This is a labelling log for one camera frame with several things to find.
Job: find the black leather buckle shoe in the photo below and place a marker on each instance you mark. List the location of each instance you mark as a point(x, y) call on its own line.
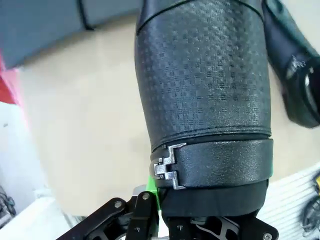
point(200, 75)
point(282, 50)

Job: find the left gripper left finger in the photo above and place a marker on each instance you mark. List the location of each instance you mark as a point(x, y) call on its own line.
point(140, 220)

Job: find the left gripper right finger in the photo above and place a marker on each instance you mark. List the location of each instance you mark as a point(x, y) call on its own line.
point(225, 228)

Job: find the pink cloth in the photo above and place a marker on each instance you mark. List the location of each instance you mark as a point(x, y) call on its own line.
point(17, 75)

